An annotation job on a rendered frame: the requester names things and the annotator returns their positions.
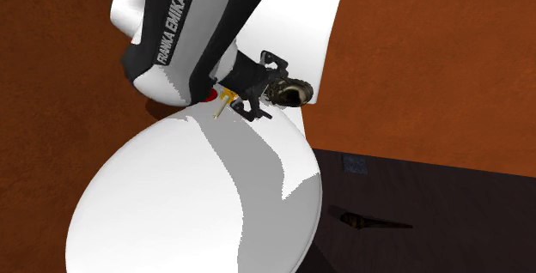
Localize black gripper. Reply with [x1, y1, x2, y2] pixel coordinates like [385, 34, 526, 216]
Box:
[218, 49, 290, 123]

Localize dark bronze cup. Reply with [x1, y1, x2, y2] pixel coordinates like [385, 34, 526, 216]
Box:
[264, 76, 315, 109]

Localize yellow and cream tool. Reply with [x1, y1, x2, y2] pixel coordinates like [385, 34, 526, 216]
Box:
[211, 88, 241, 121]

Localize red round object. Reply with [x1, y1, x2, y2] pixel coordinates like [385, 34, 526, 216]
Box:
[199, 88, 220, 104]

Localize white toilet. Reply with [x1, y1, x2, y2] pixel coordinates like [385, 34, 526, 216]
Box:
[64, 0, 350, 273]

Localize dark brown pointed object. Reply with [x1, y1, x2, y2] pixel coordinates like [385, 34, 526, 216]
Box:
[338, 212, 414, 231]

